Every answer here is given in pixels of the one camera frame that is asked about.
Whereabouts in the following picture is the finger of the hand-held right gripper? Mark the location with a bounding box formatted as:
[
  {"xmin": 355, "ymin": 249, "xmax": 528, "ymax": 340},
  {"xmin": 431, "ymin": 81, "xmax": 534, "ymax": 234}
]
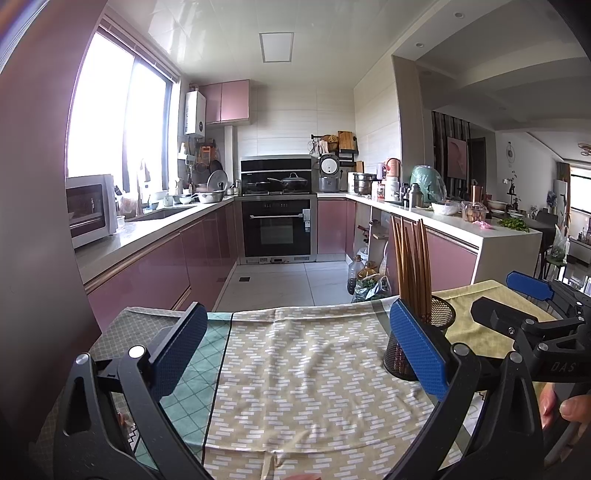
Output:
[
  {"xmin": 505, "ymin": 271, "xmax": 591, "ymax": 319},
  {"xmin": 471, "ymin": 296, "xmax": 591, "ymax": 352}
]

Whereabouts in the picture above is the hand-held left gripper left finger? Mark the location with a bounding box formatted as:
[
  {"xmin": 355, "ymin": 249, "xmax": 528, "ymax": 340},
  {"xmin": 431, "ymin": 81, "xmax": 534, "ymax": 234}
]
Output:
[{"xmin": 53, "ymin": 302, "xmax": 213, "ymax": 480}]

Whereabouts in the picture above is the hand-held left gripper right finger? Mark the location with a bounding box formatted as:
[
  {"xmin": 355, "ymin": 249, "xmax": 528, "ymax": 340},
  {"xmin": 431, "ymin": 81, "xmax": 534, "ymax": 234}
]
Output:
[{"xmin": 383, "ymin": 299, "xmax": 546, "ymax": 480}]

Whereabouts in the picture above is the black mesh utensil holder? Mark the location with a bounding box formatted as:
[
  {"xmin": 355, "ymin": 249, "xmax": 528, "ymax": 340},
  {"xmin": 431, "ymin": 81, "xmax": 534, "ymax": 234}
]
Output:
[{"xmin": 383, "ymin": 295, "xmax": 457, "ymax": 381}]

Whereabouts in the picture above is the person's right hand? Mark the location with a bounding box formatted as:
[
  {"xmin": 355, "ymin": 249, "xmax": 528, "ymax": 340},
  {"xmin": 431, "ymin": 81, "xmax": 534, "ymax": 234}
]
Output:
[{"xmin": 540, "ymin": 383, "xmax": 591, "ymax": 430}]

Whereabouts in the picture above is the pink base cabinet white countertop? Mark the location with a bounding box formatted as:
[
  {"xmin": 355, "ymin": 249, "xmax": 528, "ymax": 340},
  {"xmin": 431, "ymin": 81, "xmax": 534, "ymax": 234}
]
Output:
[
  {"xmin": 76, "ymin": 198, "xmax": 241, "ymax": 333},
  {"xmin": 318, "ymin": 191, "xmax": 543, "ymax": 296}
]

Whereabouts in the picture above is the clear plastic bag of greens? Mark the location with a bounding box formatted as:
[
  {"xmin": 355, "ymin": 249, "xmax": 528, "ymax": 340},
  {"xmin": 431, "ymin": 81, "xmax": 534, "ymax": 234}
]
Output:
[{"xmin": 549, "ymin": 225, "xmax": 571, "ymax": 264}]

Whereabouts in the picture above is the black dining chair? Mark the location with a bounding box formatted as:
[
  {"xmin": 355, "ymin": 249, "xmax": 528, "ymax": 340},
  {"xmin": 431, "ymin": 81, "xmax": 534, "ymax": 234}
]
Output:
[{"xmin": 536, "ymin": 210, "xmax": 559, "ymax": 278}]

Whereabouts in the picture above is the bag of vegetables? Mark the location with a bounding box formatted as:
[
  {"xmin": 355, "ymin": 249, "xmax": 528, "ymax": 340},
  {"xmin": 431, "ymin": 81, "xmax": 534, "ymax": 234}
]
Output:
[{"xmin": 353, "ymin": 272, "xmax": 392, "ymax": 303}]

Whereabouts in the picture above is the clear food container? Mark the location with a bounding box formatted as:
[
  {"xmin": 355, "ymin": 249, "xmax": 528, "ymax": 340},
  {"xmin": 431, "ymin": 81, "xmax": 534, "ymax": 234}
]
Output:
[{"xmin": 462, "ymin": 200, "xmax": 489, "ymax": 223}]

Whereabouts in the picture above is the plastic oil bottle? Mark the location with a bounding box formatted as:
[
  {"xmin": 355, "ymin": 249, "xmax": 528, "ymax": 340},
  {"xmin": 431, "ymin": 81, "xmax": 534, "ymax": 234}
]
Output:
[{"xmin": 346, "ymin": 255, "xmax": 365, "ymax": 295}]

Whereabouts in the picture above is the living room window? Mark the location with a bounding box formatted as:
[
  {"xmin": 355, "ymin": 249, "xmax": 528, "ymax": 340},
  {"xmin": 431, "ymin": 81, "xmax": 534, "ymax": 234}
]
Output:
[{"xmin": 570, "ymin": 171, "xmax": 591, "ymax": 227}]

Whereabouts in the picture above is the patterned beige teal tablecloth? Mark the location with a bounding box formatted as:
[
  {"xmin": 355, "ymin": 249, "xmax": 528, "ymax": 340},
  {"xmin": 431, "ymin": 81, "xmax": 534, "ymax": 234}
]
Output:
[{"xmin": 37, "ymin": 300, "xmax": 462, "ymax": 480}]

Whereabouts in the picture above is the green plastic bag cover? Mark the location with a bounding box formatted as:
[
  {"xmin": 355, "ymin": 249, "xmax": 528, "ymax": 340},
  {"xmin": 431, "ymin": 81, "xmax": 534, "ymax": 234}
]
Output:
[{"xmin": 411, "ymin": 165, "xmax": 446, "ymax": 204}]

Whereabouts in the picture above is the black built-in oven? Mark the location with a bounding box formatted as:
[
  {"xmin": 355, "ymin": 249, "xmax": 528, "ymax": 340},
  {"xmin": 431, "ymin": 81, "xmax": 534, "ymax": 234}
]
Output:
[{"xmin": 241, "ymin": 196, "xmax": 318, "ymax": 265}]

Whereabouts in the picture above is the sink faucet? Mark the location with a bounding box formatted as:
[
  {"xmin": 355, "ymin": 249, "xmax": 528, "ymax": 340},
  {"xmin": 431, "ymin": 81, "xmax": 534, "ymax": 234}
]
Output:
[{"xmin": 135, "ymin": 171, "xmax": 148, "ymax": 215}]

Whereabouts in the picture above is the white microwave oven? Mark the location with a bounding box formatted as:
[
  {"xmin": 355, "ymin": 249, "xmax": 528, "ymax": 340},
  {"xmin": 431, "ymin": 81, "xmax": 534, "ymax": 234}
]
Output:
[{"xmin": 66, "ymin": 174, "xmax": 118, "ymax": 250}]

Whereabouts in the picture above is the steel stock pot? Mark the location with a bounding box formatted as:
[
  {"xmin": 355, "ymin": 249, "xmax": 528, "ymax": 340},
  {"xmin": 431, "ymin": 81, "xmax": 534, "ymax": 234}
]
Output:
[{"xmin": 352, "ymin": 172, "xmax": 377, "ymax": 195}]

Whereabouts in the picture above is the white rice cooker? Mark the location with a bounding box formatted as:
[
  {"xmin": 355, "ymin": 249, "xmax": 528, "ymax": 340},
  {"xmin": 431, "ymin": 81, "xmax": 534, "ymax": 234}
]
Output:
[{"xmin": 318, "ymin": 154, "xmax": 342, "ymax": 193}]

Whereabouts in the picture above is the black wok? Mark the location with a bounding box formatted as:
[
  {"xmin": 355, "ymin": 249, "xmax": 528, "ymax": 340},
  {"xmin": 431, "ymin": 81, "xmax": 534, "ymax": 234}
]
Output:
[{"xmin": 268, "ymin": 173, "xmax": 310, "ymax": 191}]

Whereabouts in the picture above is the black range hood stove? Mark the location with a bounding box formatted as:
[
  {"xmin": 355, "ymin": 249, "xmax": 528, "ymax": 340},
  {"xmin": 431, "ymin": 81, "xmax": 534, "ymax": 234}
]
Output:
[{"xmin": 240, "ymin": 156, "xmax": 315, "ymax": 195}]

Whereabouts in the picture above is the white water heater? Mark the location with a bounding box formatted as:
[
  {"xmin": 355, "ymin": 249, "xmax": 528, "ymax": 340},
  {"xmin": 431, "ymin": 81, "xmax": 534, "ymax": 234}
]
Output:
[{"xmin": 185, "ymin": 91, "xmax": 207, "ymax": 137}]

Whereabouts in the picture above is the kitchen window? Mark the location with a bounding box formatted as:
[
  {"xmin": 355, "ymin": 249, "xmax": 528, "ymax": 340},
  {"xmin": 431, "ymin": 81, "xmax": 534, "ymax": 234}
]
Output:
[{"xmin": 67, "ymin": 30, "xmax": 181, "ymax": 185}]

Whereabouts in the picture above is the ceiling light panel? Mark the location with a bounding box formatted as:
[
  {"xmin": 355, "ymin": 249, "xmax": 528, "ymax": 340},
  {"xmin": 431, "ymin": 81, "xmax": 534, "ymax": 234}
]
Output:
[{"xmin": 259, "ymin": 32, "xmax": 294, "ymax": 63}]

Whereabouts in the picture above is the framed wall painting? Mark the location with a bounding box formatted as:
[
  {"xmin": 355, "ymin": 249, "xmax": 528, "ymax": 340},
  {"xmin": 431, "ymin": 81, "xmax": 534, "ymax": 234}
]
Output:
[{"xmin": 447, "ymin": 136, "xmax": 469, "ymax": 178}]

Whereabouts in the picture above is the black wall rack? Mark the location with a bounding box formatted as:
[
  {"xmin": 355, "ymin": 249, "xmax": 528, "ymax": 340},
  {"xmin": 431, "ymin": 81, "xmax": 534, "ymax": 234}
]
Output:
[{"xmin": 311, "ymin": 134, "xmax": 358, "ymax": 169}]

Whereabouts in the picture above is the pink wall cabinet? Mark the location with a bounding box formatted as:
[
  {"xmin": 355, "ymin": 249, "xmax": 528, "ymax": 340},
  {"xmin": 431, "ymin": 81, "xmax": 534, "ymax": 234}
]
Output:
[{"xmin": 199, "ymin": 79, "xmax": 251, "ymax": 125}]

